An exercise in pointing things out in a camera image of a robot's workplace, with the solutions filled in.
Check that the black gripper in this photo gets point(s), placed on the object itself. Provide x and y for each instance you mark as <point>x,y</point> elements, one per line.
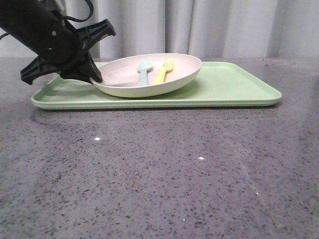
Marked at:
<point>65,51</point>

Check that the cream round plate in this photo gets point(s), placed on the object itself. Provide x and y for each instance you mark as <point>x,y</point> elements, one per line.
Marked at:
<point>120,77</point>

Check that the yellow plastic fork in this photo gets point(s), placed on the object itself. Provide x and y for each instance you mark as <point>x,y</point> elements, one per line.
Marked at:
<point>166,67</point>

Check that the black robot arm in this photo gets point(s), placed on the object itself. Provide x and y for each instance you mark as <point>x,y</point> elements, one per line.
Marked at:
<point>29,21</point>

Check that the light blue plastic spoon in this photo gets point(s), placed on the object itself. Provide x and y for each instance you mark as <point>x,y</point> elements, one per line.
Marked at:
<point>143,69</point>

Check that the grey pleated curtain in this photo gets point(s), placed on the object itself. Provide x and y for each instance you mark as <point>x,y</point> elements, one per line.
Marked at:
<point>203,28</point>

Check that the light green rectangular tray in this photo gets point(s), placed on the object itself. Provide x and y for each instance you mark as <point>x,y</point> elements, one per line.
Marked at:
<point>218,84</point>

